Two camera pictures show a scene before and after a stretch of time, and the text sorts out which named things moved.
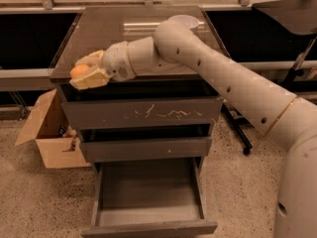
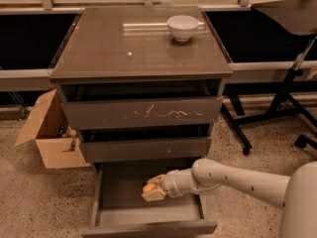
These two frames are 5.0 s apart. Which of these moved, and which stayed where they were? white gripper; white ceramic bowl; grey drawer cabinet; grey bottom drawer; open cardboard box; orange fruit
Moved: white gripper; orange fruit
Stayed: grey bottom drawer; white ceramic bowl; grey drawer cabinet; open cardboard box
